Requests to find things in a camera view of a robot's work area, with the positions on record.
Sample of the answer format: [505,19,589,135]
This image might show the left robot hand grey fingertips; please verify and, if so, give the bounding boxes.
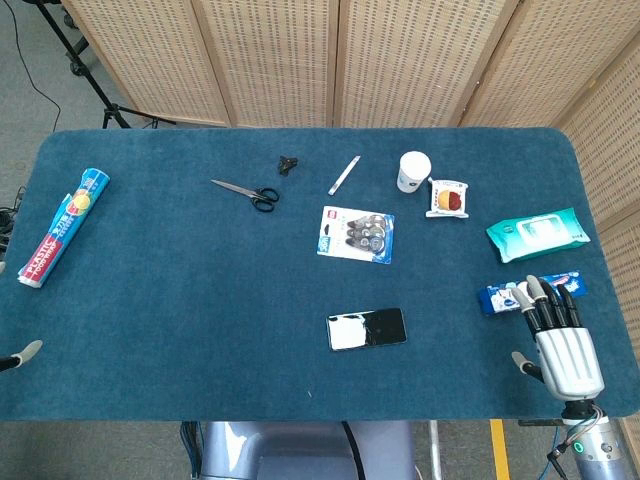
[0,259,44,373]

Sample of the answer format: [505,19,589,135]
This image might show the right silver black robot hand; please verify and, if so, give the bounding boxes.
[510,274,606,401]

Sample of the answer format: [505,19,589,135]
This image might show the black smartphone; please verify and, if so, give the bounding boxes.
[326,307,408,352]

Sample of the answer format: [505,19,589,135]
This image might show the correction tape blister pack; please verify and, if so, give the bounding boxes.
[316,205,396,265]

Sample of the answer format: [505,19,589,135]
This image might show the blue toothpaste box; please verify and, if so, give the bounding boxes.
[478,270,588,316]

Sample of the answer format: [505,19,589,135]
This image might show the green wet wipes pack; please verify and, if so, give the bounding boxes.
[485,207,592,265]

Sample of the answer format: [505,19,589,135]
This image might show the plastic food wrap box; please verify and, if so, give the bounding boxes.
[17,167,111,290]

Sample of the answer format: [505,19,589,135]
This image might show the blue table mat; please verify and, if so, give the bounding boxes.
[0,127,640,422]

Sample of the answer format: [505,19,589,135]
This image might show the small snack packet red yellow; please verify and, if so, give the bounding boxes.
[425,177,472,220]

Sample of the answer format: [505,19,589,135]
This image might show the white paper cup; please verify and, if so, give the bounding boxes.
[396,150,433,194]

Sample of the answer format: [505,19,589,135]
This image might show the silver robot torso base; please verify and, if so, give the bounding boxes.
[180,420,421,480]

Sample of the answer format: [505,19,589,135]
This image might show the white pen-like stick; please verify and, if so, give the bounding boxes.
[327,155,362,197]

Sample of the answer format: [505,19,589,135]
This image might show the black tripod stand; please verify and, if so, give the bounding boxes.
[30,0,177,130]

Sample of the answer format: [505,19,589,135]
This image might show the cable bundle at table edge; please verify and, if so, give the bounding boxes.
[0,184,27,261]

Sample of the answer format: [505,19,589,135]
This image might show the black handled scissors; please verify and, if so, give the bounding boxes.
[210,179,280,214]

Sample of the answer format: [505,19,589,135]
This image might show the black cable on floor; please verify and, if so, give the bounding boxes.
[6,0,62,132]

